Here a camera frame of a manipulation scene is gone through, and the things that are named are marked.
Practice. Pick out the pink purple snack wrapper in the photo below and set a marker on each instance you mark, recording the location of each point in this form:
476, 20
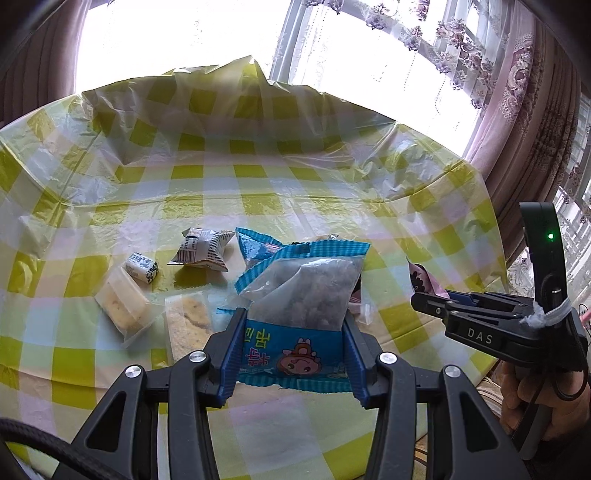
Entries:
424, 282

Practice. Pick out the black camera with green light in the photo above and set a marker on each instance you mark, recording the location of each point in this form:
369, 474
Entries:
544, 242

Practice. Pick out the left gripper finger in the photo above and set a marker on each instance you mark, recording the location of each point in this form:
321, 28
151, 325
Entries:
122, 430
384, 381

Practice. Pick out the white lace sheer curtain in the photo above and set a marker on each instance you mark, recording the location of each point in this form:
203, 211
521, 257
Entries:
466, 41

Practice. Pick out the green checkered plastic tablecloth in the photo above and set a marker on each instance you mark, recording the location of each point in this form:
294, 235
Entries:
91, 178

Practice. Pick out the pink floral curtain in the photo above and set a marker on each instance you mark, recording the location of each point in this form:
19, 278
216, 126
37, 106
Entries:
524, 142

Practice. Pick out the small white blue candy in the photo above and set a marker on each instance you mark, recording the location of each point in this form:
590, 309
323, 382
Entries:
141, 268

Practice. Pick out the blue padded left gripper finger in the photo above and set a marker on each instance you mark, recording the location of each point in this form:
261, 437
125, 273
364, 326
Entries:
487, 304

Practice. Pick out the blue dried fruit bag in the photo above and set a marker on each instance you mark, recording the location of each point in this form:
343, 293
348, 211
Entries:
296, 303
255, 246

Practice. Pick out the right hand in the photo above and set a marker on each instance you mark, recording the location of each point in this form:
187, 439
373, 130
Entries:
567, 416

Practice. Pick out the grey white barcode snack pack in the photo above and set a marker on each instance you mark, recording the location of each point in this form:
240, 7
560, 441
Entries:
202, 248

